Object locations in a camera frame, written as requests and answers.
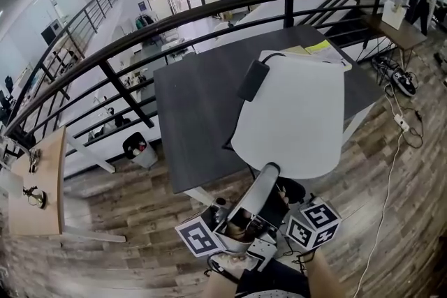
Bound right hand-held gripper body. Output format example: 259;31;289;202
285;196;342;251

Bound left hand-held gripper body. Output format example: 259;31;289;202
174;205;277;271

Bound white shade silver lamp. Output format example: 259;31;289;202
222;50;346;242

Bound person's right forearm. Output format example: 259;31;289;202
306;248;347;298

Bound person's left forearm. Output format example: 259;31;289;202
201;252;247;298

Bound person's black trousers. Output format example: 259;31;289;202
235;258;312;298

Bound grey trash bin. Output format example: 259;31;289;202
122;131;159;169

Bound dark wooden table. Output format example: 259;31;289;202
152;25;386;195

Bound black power adapter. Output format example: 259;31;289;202
237;59;271;103

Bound white power strip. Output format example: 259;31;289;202
393;113;411;132

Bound yellow and white papers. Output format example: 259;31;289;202
279;39;353;73

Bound black and white floor device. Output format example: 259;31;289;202
390;68;418;96

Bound light wooden desk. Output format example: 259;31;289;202
7;125;68;238

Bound brown side table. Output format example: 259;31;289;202
360;12;429;71

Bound black metal railing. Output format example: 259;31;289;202
0;0;413;151

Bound white box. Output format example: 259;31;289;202
381;0;406;31

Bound black wrist strap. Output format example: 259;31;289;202
204;255;243;286

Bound black adapter cable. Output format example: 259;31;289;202
221;52;288;182

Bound white floor cable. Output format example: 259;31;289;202
352;83;408;298

